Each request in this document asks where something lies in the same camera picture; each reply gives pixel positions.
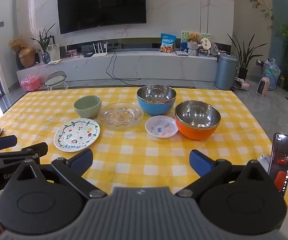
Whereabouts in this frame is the blue steel bowl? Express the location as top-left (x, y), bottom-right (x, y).
top-left (136, 84), bottom-right (177, 116)

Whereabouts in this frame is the blue snack bag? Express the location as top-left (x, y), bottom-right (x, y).
top-left (159, 33), bottom-right (177, 53)

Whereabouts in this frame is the green ceramic bowl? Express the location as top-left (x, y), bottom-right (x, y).
top-left (73, 95), bottom-right (102, 119)

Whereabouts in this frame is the small pink heater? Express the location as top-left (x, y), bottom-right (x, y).
top-left (256, 77), bottom-right (270, 96)

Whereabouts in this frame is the white fruity painted plate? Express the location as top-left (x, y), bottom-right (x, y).
top-left (53, 118), bottom-right (101, 153)

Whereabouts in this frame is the small white patterned dish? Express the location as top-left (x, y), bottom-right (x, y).
top-left (145, 115), bottom-right (178, 139)

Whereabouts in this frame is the brown round vase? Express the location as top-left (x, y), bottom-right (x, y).
top-left (19, 47), bottom-right (36, 68)

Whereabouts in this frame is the clear glass patterned plate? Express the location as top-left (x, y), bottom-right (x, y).
top-left (97, 102), bottom-right (143, 129)

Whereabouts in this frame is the pink plastic box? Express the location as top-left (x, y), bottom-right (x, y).
top-left (20, 75), bottom-right (41, 92)

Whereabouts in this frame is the grey blue trash bin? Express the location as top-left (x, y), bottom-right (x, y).
top-left (215, 54), bottom-right (238, 90)

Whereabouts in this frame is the brown teddy bear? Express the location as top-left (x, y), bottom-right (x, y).
top-left (188, 32), bottom-right (200, 44)

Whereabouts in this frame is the black wall television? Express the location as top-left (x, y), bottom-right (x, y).
top-left (57, 0), bottom-right (147, 34)

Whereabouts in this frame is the white wifi router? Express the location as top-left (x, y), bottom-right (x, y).
top-left (92, 42), bottom-right (108, 57)

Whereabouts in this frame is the blue water jug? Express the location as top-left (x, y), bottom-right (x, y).
top-left (262, 59), bottom-right (281, 90)

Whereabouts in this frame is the black power cable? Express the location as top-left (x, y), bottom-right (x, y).
top-left (105, 48), bottom-right (160, 86)

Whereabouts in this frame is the green potted floor plant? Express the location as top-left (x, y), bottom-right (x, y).
top-left (228, 33), bottom-right (267, 81)

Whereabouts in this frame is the white tv console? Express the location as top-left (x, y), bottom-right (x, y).
top-left (17, 51), bottom-right (218, 83)

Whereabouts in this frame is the yellow white checkered tablecloth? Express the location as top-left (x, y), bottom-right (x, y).
top-left (0, 87), bottom-right (271, 193)

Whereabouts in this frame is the black smartphone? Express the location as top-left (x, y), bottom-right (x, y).
top-left (268, 133), bottom-right (288, 197)

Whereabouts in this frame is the blue vase with plant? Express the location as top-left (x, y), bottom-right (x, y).
top-left (32, 24), bottom-right (55, 64)

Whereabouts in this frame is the orange steel bowl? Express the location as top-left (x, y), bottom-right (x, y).
top-left (174, 100), bottom-right (221, 140)

